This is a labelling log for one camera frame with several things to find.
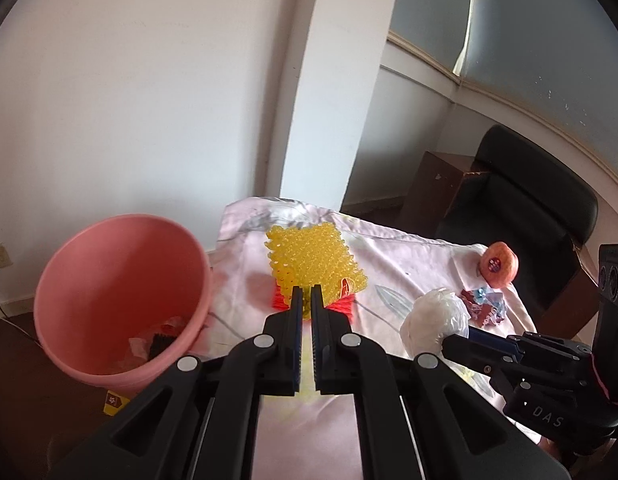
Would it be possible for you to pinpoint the red cord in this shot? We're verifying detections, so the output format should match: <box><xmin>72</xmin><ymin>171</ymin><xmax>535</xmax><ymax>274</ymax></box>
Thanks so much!
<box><xmin>590</xmin><ymin>352</ymin><xmax>618</xmax><ymax>409</ymax></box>

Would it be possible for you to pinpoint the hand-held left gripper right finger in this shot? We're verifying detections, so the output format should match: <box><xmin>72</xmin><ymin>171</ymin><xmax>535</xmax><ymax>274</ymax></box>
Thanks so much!
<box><xmin>311</xmin><ymin>284</ymin><xmax>572</xmax><ymax>480</ymax></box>

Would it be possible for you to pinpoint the clear crumpled plastic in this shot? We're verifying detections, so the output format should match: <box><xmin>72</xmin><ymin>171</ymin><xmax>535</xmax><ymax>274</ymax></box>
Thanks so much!
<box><xmin>125</xmin><ymin>335</ymin><xmax>152</xmax><ymax>363</ymax></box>

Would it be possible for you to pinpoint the white plastic bag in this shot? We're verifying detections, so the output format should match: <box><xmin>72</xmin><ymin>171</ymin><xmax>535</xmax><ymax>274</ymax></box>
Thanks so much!
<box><xmin>400</xmin><ymin>287</ymin><xmax>470</xmax><ymax>361</ymax></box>

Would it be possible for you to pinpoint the brown wooden cabinet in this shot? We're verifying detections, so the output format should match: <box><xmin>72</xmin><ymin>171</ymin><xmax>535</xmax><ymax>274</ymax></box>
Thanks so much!
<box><xmin>399</xmin><ymin>151</ymin><xmax>490</xmax><ymax>241</ymax></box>

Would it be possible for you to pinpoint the red foam net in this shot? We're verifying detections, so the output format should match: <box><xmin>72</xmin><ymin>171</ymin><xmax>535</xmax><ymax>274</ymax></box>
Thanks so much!
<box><xmin>272</xmin><ymin>282</ymin><xmax>358</xmax><ymax>322</ymax></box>

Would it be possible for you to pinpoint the small crumpled red wrapper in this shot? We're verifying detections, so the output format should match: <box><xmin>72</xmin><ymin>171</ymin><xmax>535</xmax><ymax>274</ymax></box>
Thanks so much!
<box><xmin>459</xmin><ymin>286</ymin><xmax>510</xmax><ymax>328</ymax></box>

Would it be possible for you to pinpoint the yellow foam net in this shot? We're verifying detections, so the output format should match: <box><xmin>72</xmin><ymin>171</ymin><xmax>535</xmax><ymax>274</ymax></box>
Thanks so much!
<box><xmin>265</xmin><ymin>224</ymin><xmax>368</xmax><ymax>311</ymax></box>

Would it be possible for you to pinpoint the yellow cardboard box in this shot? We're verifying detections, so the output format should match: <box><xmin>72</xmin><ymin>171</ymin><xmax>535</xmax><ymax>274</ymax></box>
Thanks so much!
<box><xmin>103</xmin><ymin>389</ymin><xmax>130</xmax><ymax>417</ymax></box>

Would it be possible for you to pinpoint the orange pomelo with sticker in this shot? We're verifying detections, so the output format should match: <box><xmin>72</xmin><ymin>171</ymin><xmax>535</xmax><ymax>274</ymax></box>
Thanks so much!
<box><xmin>478</xmin><ymin>241</ymin><xmax>520</xmax><ymax>288</ymax></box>

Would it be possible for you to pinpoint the black foam net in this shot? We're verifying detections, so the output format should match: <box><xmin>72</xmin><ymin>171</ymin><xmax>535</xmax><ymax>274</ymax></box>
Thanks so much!
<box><xmin>148</xmin><ymin>334</ymin><xmax>177</xmax><ymax>361</ymax></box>

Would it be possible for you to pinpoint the black leather chair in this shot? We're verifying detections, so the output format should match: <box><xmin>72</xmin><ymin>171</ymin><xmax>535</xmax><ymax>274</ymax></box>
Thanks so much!
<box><xmin>436</xmin><ymin>125</ymin><xmax>600</xmax><ymax>321</ymax></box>

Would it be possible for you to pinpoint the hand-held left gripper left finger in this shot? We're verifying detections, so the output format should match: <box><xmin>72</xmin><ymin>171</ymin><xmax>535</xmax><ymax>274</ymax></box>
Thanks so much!
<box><xmin>49</xmin><ymin>285</ymin><xmax>305</xmax><ymax>480</ymax></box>

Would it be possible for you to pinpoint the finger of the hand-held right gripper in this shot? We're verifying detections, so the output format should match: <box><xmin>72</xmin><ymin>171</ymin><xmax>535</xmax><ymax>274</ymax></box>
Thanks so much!
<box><xmin>440</xmin><ymin>334</ymin><xmax>544</xmax><ymax>396</ymax></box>
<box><xmin>468</xmin><ymin>326</ymin><xmax>592</xmax><ymax>361</ymax></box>

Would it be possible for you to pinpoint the pink plastic basin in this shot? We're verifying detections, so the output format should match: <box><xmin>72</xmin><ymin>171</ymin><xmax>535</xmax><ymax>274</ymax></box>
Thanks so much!
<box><xmin>33</xmin><ymin>214</ymin><xmax>213</xmax><ymax>398</ymax></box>

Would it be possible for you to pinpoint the pink floral cloth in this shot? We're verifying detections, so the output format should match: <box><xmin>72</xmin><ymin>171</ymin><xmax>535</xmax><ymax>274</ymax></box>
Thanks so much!
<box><xmin>209</xmin><ymin>196</ymin><xmax>540</xmax><ymax>480</ymax></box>

